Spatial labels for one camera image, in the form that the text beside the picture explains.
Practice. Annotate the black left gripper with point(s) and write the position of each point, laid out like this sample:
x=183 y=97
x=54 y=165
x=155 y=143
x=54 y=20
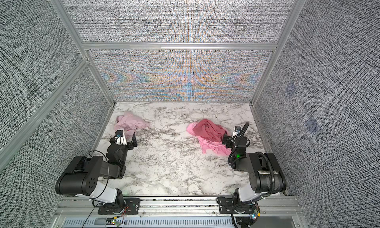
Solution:
x=134 y=144

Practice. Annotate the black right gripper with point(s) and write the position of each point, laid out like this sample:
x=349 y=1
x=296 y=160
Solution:
x=228 y=139

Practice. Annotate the pale pink cloth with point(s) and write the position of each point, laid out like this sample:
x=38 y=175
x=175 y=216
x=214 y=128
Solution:
x=129 y=124

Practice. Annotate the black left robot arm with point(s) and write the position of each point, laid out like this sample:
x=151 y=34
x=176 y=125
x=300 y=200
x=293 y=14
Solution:
x=89 y=176

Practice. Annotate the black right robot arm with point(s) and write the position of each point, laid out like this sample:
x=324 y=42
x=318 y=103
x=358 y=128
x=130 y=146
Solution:
x=264 y=172

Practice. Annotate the bright pink cloth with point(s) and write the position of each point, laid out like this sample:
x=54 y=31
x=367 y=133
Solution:
x=206 y=145

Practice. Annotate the dark red cloth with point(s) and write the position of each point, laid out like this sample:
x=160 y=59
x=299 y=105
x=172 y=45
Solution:
x=210 y=131

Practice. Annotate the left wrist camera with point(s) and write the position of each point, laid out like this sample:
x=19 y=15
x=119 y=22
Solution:
x=120 y=137

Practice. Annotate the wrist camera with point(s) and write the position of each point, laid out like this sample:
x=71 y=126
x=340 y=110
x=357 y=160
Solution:
x=236 y=132
x=120 y=137

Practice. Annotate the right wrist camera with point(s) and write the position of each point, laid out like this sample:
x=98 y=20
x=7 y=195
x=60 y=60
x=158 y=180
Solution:
x=236 y=132

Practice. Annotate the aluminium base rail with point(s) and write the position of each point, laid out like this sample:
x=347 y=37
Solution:
x=144 y=211

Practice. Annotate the left diagonal frame bar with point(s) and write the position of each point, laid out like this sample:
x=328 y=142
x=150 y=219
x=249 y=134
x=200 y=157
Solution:
x=13 y=147

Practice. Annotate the aluminium horizontal frame bar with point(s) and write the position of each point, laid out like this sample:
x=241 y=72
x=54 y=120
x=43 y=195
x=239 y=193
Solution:
x=178 y=46

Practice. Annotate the aluminium frame post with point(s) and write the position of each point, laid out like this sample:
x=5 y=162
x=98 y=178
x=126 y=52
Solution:
x=288 y=27
x=71 y=29

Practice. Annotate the left aluminium frame post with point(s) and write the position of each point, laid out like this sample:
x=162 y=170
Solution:
x=71 y=29

